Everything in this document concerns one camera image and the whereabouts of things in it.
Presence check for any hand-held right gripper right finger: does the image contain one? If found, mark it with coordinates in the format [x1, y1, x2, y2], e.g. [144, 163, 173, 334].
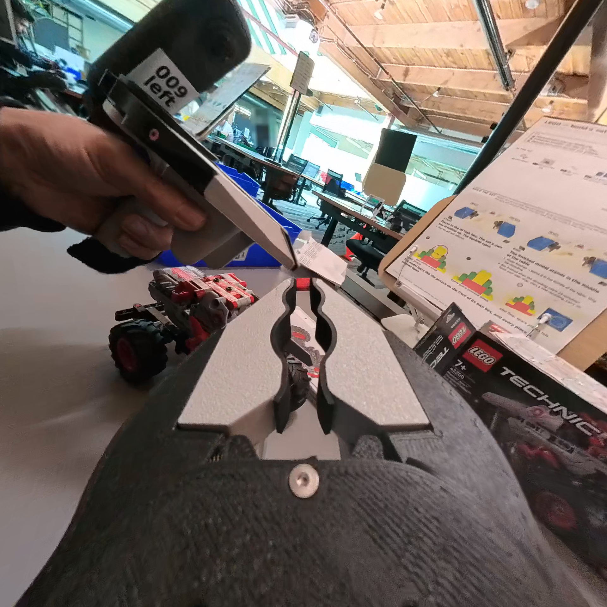
[310, 278, 434, 435]

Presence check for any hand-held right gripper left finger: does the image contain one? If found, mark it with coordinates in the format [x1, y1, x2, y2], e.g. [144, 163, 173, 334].
[176, 278, 297, 434]

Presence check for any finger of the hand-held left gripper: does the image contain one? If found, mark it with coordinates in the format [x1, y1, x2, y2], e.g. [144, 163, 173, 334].
[204, 174, 299, 272]

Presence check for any person's left forearm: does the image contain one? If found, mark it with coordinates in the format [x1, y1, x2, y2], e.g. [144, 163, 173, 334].
[0, 182, 67, 234]

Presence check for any dark office desk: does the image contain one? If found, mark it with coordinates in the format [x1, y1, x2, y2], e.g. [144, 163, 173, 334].
[211, 138, 309, 205]

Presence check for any long wooden office desk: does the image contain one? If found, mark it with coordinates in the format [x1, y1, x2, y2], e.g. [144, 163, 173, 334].
[310, 190, 406, 247]

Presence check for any white desk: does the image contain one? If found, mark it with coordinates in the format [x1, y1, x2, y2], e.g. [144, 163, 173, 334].
[0, 227, 342, 607]

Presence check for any person's left hand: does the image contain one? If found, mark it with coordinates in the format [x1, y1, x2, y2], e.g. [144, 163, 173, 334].
[0, 107, 208, 261]

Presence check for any large blue plastic bin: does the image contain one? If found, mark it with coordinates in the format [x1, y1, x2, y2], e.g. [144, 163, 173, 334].
[156, 199, 303, 269]

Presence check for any small blue plastic bin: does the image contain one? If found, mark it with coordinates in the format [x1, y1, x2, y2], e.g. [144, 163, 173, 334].
[214, 162, 261, 197]

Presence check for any black toy wheel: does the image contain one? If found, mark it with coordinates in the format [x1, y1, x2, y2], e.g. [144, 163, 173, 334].
[285, 358, 312, 413]

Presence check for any white paper slip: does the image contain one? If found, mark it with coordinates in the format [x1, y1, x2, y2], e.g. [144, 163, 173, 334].
[293, 237, 348, 286]

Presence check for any red grey toy brick truck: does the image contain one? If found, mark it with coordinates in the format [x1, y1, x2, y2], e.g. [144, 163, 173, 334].
[108, 267, 261, 384]

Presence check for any black mesh office chair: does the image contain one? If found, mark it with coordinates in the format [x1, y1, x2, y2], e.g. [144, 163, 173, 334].
[308, 170, 343, 229]

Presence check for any toy instruction booklet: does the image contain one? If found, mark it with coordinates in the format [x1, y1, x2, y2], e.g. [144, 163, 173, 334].
[289, 307, 328, 394]

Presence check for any grey display board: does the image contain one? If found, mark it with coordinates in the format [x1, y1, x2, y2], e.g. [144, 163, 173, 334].
[182, 63, 272, 139]

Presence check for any beige rounded panel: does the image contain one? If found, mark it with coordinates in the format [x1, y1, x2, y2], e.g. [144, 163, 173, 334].
[362, 163, 408, 207]

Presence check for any black rectangular panel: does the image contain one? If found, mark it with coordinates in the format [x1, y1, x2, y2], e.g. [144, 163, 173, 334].
[375, 129, 417, 174]

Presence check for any black toy set box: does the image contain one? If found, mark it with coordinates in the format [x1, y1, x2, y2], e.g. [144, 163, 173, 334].
[413, 303, 607, 579]

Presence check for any printed instruction sheet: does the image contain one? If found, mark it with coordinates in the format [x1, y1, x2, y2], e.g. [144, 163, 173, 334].
[386, 116, 607, 354]

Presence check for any wooden display board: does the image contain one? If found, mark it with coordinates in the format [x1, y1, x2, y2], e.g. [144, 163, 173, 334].
[378, 194, 607, 373]

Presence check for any black pole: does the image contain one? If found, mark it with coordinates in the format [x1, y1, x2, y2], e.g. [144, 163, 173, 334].
[453, 0, 605, 195]

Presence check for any sign on metal post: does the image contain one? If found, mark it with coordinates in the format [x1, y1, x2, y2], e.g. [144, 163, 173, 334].
[274, 51, 315, 152]

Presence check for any metal ceiling rail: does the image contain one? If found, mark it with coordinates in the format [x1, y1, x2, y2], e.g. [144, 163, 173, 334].
[474, 0, 516, 92]

